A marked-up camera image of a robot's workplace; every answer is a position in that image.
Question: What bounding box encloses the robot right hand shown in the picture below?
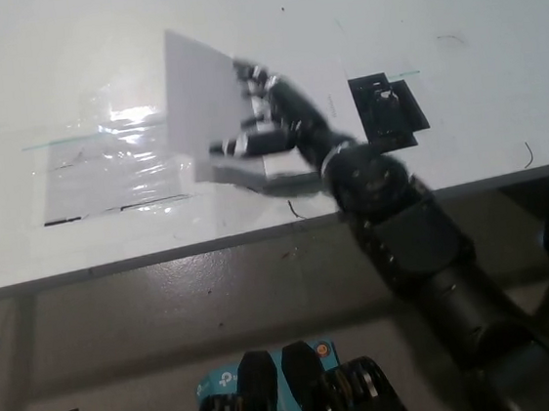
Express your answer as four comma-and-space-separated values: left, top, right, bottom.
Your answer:
198, 46, 363, 183

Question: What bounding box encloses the clear plastic film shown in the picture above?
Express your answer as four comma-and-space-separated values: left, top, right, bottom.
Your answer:
15, 72, 222, 233

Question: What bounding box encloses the white manual book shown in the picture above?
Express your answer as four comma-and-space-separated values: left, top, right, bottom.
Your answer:
156, 9, 368, 211

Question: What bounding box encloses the teal router box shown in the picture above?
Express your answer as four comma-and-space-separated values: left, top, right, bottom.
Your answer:
190, 338, 349, 411

